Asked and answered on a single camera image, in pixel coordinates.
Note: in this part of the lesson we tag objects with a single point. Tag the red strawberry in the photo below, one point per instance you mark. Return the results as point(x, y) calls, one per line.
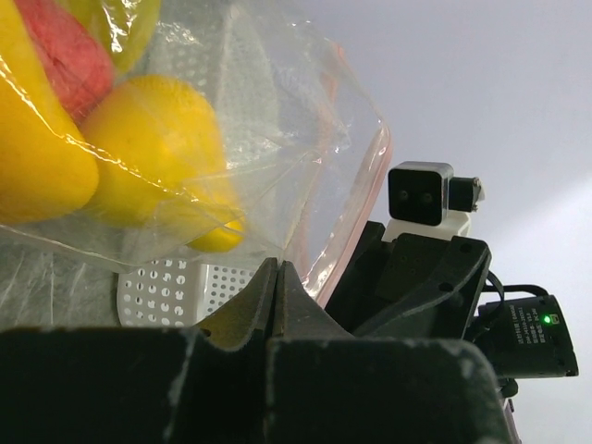
point(78, 68)

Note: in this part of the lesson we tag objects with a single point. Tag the orange mango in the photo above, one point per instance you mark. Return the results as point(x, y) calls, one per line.
point(47, 168)

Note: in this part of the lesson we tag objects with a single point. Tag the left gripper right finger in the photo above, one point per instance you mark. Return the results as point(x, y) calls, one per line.
point(324, 386)

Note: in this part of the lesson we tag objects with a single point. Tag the clear zip top bag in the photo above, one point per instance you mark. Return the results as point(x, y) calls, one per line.
point(305, 147)

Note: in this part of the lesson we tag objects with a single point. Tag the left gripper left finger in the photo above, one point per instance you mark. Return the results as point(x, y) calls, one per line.
point(201, 384)

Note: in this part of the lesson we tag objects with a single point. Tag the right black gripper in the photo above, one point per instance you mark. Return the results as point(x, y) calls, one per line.
point(419, 287)

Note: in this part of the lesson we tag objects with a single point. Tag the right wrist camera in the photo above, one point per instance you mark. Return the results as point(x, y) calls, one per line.
point(428, 199)

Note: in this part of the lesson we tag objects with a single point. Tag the yellow-green mango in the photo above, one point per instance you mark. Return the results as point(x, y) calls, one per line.
point(124, 28)

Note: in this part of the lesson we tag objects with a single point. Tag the yellow bell pepper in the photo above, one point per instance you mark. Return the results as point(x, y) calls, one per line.
point(162, 164)

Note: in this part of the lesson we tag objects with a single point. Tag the white plastic basket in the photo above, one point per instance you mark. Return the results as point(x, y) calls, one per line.
point(176, 292)

